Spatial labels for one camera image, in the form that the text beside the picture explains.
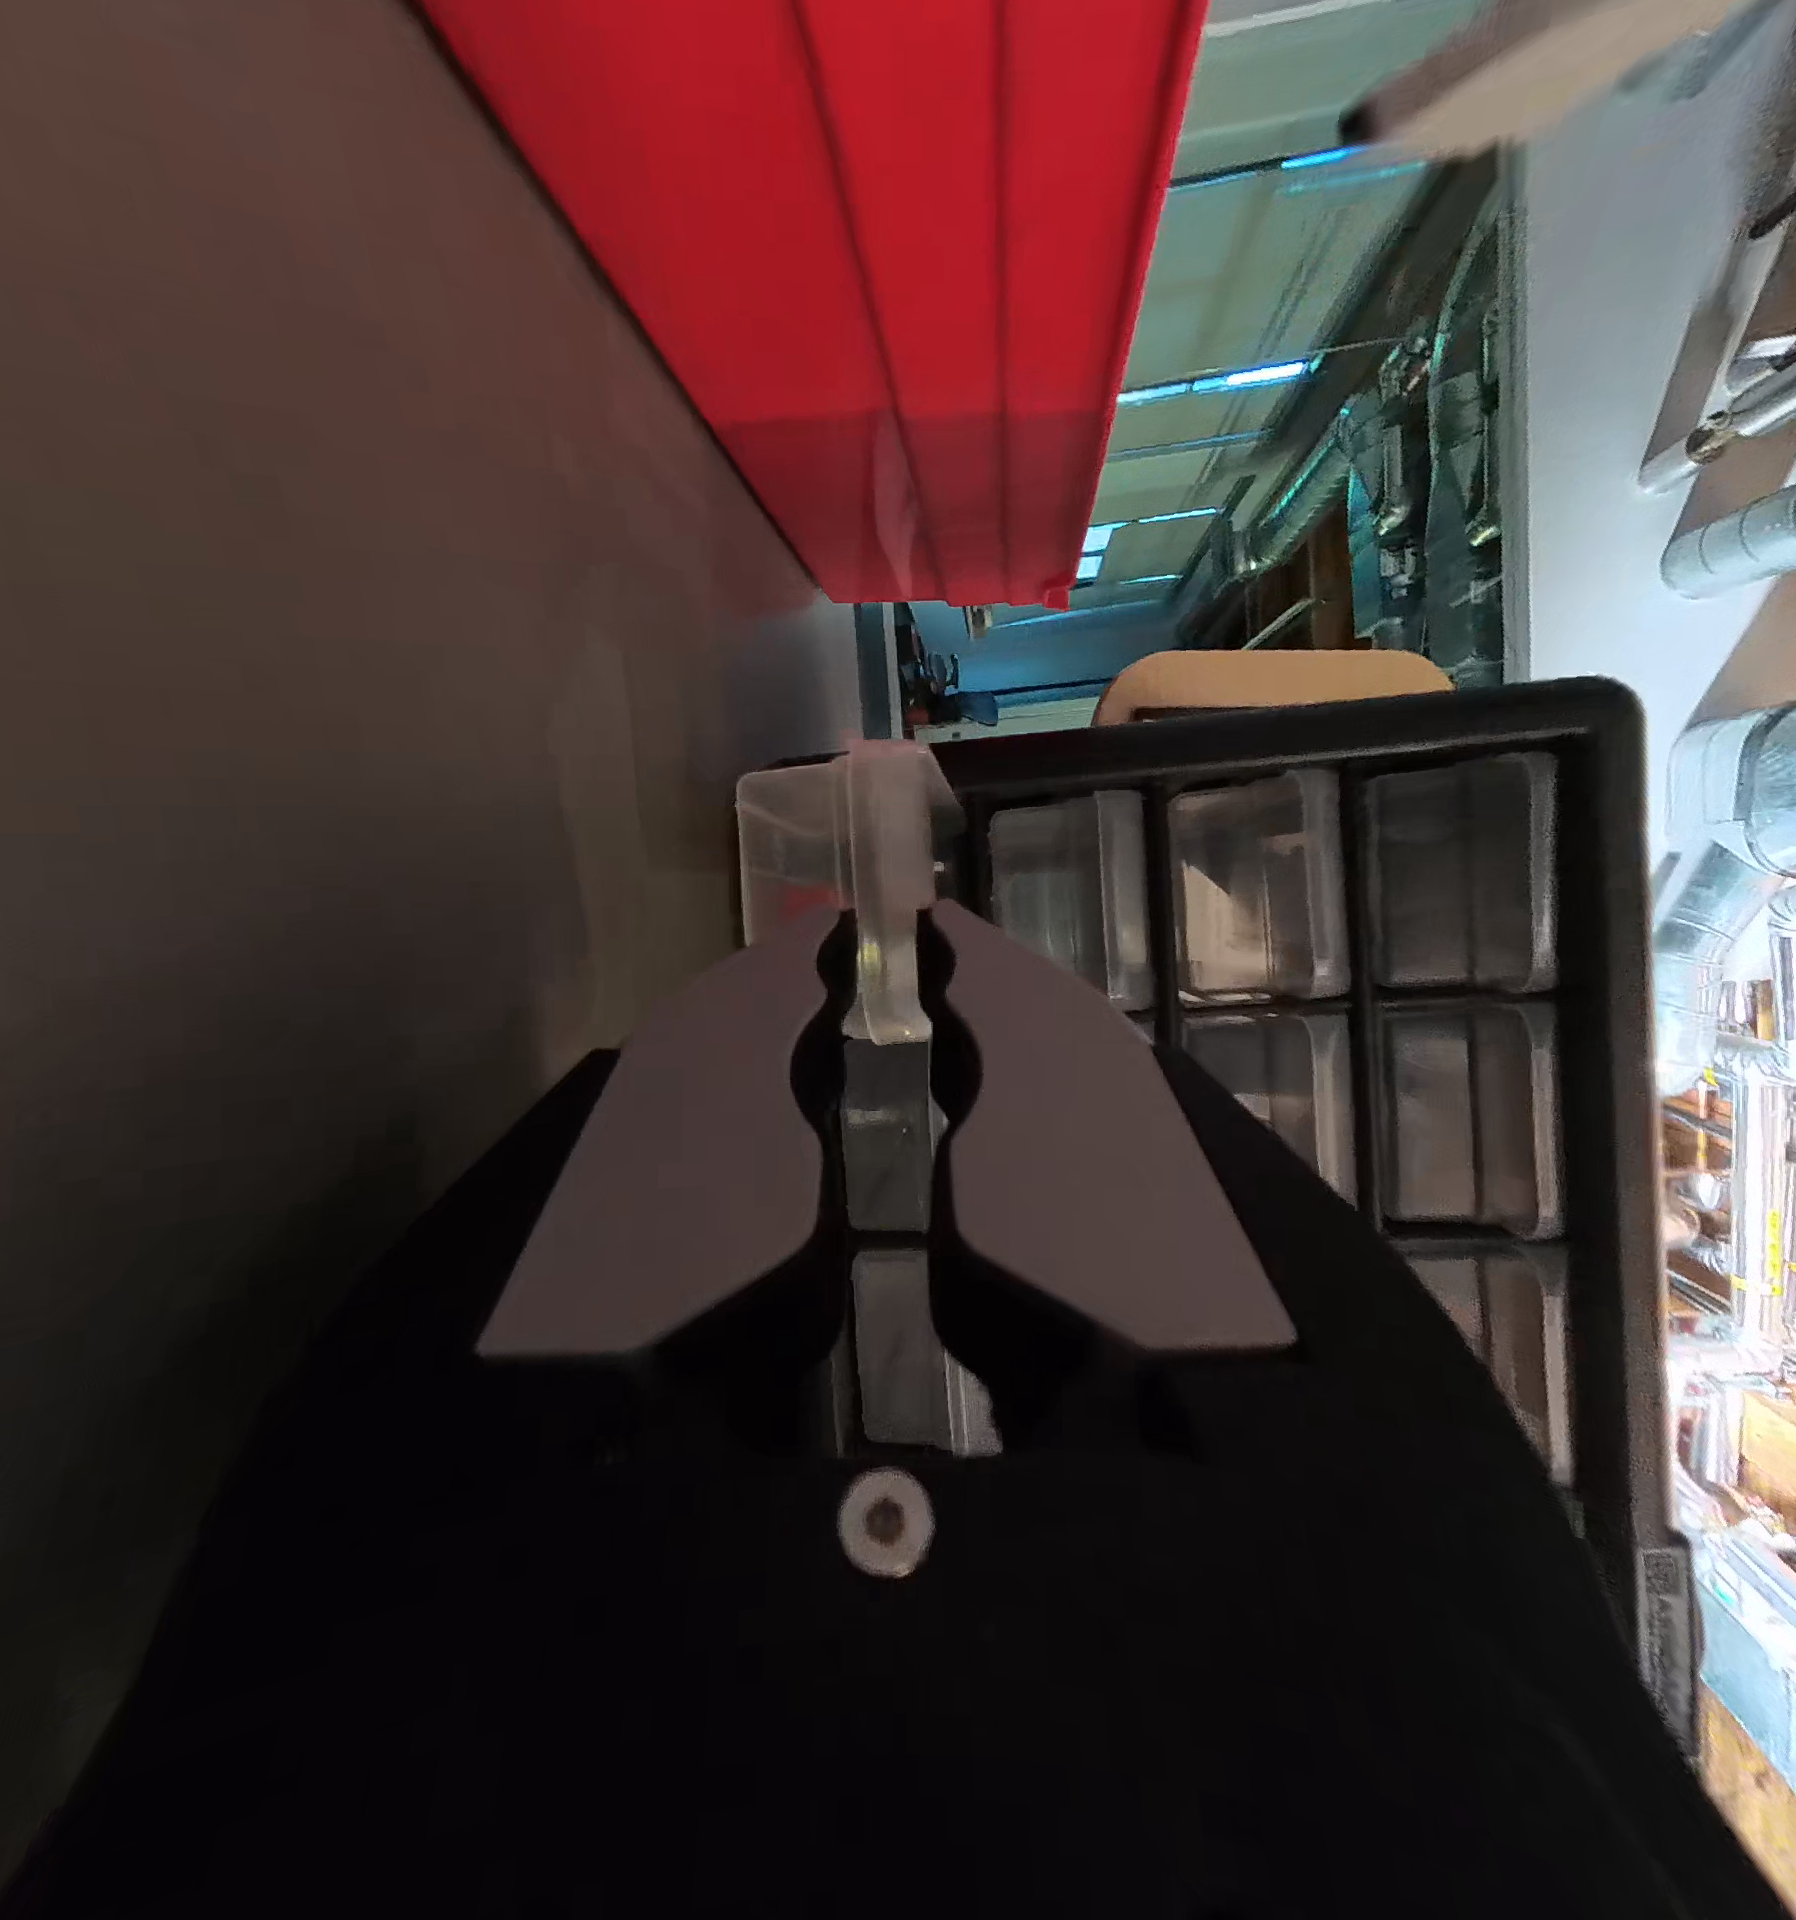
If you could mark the clear plastic drawer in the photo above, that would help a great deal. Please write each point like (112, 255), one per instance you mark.
(839, 837)

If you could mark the silver pipe bundle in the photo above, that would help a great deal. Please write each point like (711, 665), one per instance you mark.
(1769, 902)

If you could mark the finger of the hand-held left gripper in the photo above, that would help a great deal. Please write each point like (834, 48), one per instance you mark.
(1527, 68)

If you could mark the red plastic bin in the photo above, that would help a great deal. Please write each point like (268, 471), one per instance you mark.
(897, 242)

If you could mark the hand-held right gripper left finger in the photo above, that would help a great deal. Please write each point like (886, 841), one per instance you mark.
(662, 1201)

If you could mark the black drawer cabinet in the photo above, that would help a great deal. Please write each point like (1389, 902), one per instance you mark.
(1604, 902)

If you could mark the metal air duct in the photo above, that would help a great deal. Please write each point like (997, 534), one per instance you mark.
(1782, 1622)

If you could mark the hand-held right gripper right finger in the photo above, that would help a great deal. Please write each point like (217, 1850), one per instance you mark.
(1117, 1201)

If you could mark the glass partition wall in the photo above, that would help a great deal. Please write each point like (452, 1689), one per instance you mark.
(1288, 389)

